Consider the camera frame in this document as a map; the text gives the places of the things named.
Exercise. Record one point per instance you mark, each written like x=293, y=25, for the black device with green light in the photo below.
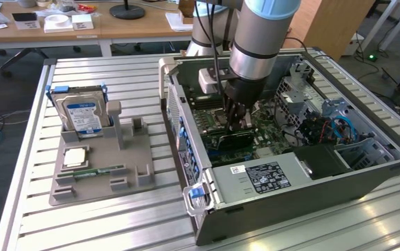
x=371, y=57

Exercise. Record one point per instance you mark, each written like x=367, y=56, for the blue expansion slot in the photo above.
x=213, y=153

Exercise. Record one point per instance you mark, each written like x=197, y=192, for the black topped white box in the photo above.
x=25, y=21

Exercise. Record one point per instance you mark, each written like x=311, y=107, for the beige tape roll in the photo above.
x=43, y=3

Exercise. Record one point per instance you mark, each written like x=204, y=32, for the hard disk with blue label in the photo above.
x=80, y=115

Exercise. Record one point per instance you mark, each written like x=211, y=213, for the white tape roll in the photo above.
x=57, y=19

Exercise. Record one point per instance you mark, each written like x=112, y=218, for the blue disk carrier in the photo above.
x=60, y=89

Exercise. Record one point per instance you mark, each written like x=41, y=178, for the green motherboard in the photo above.
x=269, y=136

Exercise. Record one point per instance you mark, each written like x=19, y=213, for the white labelled box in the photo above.
x=81, y=22

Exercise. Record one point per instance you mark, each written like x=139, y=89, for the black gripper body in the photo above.
x=243, y=91

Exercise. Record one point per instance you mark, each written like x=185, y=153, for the grey parts rack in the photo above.
x=105, y=159

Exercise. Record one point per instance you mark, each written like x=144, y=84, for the dark bag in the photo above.
x=67, y=6

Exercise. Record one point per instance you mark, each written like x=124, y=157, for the grey open PC case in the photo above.
x=289, y=209

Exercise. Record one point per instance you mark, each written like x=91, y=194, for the white chipset heatsink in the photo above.
x=264, y=153

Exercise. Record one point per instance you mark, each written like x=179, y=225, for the silver CPU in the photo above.
x=73, y=158

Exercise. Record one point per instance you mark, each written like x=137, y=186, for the grey cup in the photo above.
x=27, y=3

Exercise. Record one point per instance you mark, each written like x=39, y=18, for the blue case latch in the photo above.
x=196, y=193

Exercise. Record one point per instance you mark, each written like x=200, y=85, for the silver disk bay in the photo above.
x=363, y=154

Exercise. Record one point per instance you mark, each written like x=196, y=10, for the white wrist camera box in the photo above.
x=209, y=81

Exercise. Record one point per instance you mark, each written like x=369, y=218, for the silver metal drive cage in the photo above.
x=289, y=104

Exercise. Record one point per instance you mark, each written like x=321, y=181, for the white box with red button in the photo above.
x=356, y=45

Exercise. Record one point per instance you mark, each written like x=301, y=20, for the grey power supply unit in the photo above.
x=231, y=188

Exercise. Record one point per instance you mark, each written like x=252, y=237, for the white table frame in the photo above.
x=396, y=26

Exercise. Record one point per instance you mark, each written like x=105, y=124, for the flat white box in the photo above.
x=57, y=29

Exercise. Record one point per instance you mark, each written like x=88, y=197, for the brown cardboard box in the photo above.
x=185, y=10

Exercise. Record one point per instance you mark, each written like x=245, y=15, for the loose green RAM stick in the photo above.
x=88, y=172

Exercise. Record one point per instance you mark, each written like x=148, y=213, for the red packet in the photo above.
x=85, y=9

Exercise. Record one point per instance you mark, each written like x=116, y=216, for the wooden desk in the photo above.
x=133, y=28
x=28, y=36

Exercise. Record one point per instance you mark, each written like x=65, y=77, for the CPU socket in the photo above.
x=219, y=117

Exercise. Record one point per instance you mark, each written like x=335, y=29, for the black lamp base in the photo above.
x=127, y=11

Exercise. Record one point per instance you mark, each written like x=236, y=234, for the stack of white papers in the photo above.
x=179, y=23

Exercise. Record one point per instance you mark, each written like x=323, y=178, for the black graphics card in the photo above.
x=236, y=141

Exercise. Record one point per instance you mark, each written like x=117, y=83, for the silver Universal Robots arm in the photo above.
x=255, y=39

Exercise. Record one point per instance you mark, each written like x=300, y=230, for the wooden cabinet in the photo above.
x=332, y=26

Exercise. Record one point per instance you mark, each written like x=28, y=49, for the black office chair base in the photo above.
x=17, y=56

